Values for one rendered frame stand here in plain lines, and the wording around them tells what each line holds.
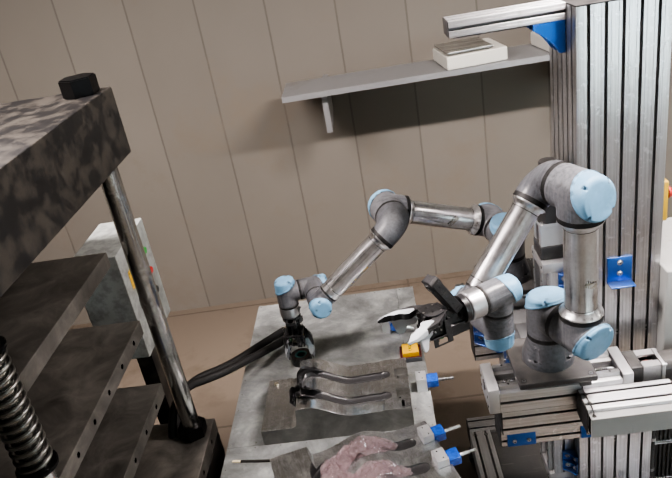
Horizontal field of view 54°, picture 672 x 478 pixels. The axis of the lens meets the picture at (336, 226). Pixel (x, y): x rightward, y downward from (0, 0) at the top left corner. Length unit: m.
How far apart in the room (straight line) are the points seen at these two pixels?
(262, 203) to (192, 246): 0.58
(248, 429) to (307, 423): 0.25
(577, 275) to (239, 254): 3.09
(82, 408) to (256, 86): 2.64
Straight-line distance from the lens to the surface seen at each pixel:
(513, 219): 1.80
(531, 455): 3.01
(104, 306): 2.36
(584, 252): 1.78
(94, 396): 1.94
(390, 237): 2.25
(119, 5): 4.21
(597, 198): 1.70
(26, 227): 1.48
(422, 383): 2.38
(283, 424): 2.29
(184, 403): 2.38
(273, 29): 4.06
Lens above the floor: 2.34
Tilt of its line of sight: 25 degrees down
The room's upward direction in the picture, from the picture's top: 10 degrees counter-clockwise
